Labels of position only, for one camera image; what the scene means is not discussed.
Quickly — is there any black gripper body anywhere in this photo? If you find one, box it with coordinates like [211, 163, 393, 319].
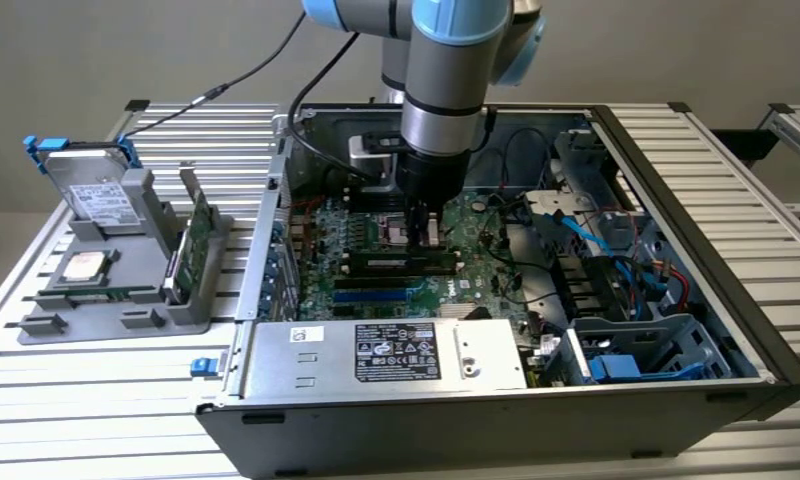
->
[398, 148, 473, 213]

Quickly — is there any green RAM stick black label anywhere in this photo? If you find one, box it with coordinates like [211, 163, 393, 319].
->
[347, 251, 461, 275]

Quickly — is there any CPU socket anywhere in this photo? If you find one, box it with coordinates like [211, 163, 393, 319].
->
[371, 214, 417, 247]

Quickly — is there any green motherboard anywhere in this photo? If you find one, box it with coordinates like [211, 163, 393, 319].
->
[285, 189, 557, 329]

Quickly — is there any blue expansion slot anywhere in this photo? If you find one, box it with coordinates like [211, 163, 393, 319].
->
[333, 289, 410, 304]

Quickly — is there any silver chipset heatsink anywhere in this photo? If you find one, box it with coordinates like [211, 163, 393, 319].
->
[438, 303, 494, 322]

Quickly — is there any grey metal optical bay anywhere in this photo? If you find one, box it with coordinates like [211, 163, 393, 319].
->
[525, 128, 646, 242]

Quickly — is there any black drive cage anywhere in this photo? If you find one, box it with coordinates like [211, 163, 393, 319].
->
[554, 253, 646, 322]

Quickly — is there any silver power supply unit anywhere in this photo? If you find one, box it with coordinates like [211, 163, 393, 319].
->
[238, 318, 531, 397]

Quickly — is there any green graphics card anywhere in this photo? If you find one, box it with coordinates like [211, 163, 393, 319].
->
[162, 159, 216, 307]

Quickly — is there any black open PC case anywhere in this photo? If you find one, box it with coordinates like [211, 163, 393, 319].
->
[195, 102, 800, 480]

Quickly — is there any grey disk bay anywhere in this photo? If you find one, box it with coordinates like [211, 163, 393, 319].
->
[563, 313, 742, 387]

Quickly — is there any silver hard disk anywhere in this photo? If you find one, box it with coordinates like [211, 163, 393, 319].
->
[44, 148, 142, 227]

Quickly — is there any grey parts rack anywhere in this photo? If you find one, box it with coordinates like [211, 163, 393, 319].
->
[16, 167, 238, 347]

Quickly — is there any silver CPU chip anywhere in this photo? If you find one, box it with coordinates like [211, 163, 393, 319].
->
[62, 250, 116, 282]

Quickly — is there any blue disk carrier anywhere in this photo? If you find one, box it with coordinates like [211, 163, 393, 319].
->
[23, 133, 140, 174]

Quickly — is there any thick black camera cable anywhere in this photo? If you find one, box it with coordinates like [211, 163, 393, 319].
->
[285, 30, 383, 182]

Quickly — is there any blue disk wire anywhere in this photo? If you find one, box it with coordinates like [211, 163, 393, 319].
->
[551, 209, 669, 301]

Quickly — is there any thin black cable with connector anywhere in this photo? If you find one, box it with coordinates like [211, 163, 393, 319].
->
[115, 12, 309, 142]

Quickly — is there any blue disk caddy handle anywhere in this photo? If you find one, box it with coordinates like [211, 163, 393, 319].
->
[587, 353, 643, 384]

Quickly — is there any red wire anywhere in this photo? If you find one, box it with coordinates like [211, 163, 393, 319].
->
[663, 267, 700, 309]

